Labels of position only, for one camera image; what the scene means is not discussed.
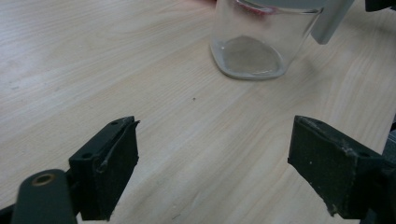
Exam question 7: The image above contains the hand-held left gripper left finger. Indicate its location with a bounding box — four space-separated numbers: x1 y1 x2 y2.
68 116 140 222

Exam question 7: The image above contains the glass jar with grey lid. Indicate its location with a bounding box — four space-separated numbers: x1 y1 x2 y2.
209 0 356 81

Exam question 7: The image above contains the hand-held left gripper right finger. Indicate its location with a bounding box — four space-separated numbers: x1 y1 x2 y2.
288 115 396 220

